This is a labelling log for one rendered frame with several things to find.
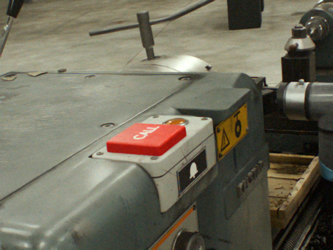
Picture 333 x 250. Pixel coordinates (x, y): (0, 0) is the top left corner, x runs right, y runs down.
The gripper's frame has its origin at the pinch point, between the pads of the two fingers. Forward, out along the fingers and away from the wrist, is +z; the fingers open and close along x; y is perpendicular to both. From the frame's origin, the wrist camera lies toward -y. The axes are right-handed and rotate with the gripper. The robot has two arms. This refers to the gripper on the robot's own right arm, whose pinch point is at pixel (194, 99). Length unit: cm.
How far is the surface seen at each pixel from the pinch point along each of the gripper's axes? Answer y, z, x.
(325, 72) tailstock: 91, -5, -17
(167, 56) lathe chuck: -18.1, -4.7, 13.5
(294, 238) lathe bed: 2.5, -19.8, -31.4
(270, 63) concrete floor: 493, 153, -110
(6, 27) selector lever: -50, 2, 25
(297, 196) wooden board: 1.2, -21.4, -20.5
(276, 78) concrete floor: 432, 127, -110
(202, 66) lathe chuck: -17.4, -11.1, 11.7
